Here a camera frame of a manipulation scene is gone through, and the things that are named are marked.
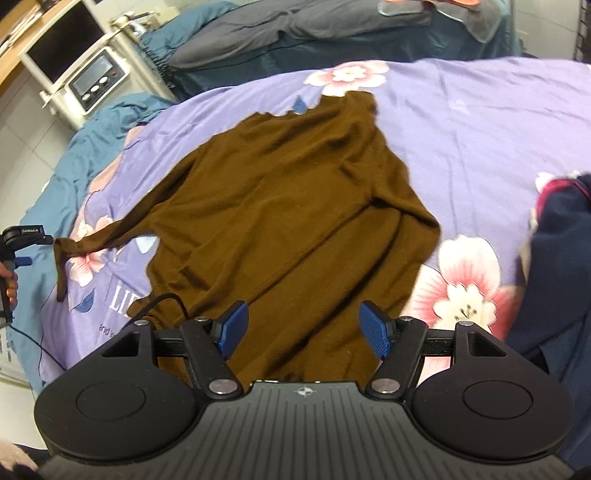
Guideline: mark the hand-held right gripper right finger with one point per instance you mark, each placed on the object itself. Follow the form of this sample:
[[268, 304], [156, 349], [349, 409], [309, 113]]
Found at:
[[376, 332]]

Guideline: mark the light grey cloth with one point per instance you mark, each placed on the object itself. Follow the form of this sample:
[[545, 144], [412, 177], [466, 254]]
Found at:
[[480, 25]]

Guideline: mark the white framed dark screen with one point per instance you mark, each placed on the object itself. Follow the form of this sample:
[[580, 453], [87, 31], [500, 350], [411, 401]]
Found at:
[[69, 37]]

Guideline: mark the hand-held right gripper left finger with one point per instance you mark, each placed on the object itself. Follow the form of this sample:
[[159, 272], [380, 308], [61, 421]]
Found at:
[[233, 330]]

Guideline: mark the purple floral blanket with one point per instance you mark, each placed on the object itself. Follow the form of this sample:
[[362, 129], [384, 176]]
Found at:
[[461, 161]]

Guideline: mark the navy garment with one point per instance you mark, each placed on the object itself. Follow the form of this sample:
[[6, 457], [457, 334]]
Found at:
[[554, 277]]

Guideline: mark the dark grey blanket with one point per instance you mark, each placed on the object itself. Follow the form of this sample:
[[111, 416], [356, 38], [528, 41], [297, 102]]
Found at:
[[258, 27]]

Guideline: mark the orange cloth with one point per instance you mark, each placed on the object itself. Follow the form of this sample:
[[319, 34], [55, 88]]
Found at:
[[455, 2]]

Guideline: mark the person's left hand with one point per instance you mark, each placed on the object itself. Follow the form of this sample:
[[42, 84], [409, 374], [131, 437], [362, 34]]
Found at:
[[13, 288]]

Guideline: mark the brown sweater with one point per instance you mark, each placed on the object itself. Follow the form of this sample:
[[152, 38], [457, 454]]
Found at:
[[277, 221]]

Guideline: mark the chrome metal fitting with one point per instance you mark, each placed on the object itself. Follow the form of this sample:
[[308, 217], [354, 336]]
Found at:
[[131, 25]]

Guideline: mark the teal bed sheet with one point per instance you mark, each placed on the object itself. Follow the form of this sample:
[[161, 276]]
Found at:
[[92, 138]]

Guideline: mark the white control panel device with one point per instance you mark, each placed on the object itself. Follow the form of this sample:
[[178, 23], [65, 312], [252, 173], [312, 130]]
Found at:
[[94, 78]]

